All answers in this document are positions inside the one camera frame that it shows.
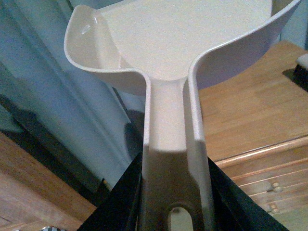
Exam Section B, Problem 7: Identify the beige plastic dustpan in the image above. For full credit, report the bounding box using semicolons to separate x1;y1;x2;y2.
64;0;299;231

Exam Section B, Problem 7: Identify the wooden drawer knob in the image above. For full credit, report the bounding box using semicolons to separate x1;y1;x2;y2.
269;203;280;214
267;182;283;193

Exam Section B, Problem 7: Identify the wooden nightstand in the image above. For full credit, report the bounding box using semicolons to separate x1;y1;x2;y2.
199;41;308;231

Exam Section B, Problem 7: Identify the light blue curtain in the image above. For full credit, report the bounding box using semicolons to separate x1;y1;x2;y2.
0;0;140;191

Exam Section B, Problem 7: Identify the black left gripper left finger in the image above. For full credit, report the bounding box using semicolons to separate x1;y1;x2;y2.
78;153;142;231

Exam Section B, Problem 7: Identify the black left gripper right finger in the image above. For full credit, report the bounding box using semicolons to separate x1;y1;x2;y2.
208;159;288;231

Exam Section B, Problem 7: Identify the beige hand brush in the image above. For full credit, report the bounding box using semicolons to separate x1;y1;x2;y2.
294;54;308;84

